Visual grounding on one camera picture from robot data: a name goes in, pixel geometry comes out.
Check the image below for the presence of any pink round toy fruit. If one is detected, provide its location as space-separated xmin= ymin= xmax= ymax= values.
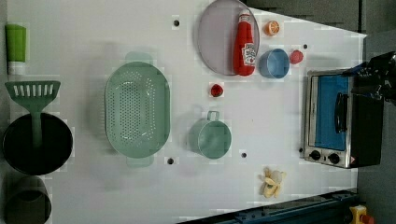
xmin=290 ymin=50 xmax=304 ymax=64

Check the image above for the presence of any silver toaster oven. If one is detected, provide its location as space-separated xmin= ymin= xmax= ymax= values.
xmin=304 ymin=70 xmax=384 ymax=169

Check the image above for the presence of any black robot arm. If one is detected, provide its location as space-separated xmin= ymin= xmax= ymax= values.
xmin=342 ymin=51 xmax=396 ymax=104

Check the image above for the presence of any peeled banana toy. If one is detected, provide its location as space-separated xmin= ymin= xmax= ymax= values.
xmin=260 ymin=167 xmax=287 ymax=198

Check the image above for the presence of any orange slice toy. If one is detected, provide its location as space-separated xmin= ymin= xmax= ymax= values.
xmin=264 ymin=21 xmax=280 ymax=36

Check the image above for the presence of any grey round plate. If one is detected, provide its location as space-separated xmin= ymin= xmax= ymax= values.
xmin=197 ymin=0 xmax=260 ymax=76

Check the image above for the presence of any green cup with handle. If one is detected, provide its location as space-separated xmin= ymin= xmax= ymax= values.
xmin=188 ymin=111 xmax=232 ymax=160

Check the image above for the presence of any red strawberry toy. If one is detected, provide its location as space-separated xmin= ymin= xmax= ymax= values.
xmin=210 ymin=84 xmax=223 ymax=97

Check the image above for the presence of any green slotted spatula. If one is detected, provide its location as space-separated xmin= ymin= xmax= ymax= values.
xmin=5 ymin=80 xmax=61 ymax=148

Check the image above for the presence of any green and white bottle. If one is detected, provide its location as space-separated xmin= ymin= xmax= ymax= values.
xmin=5 ymin=24 xmax=26 ymax=75

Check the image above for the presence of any dark grey cup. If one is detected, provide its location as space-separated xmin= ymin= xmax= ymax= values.
xmin=4 ymin=175 xmax=51 ymax=224

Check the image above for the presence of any green oval colander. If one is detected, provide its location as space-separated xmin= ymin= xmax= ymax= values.
xmin=105 ymin=51 xmax=170 ymax=168

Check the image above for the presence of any red plush ketchup bottle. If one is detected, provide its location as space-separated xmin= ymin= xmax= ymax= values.
xmin=233 ymin=9 xmax=256 ymax=77

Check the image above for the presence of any blue bowl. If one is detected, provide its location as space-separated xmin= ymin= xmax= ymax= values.
xmin=259 ymin=49 xmax=290 ymax=78

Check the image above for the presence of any yellow red emergency button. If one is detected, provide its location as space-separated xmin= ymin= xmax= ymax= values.
xmin=349 ymin=205 xmax=375 ymax=224

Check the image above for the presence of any black round pan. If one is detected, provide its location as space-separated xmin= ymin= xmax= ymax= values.
xmin=3 ymin=113 xmax=73 ymax=175

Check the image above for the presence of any blue metal frame rail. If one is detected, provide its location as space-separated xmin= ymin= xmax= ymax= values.
xmin=178 ymin=190 xmax=360 ymax=224

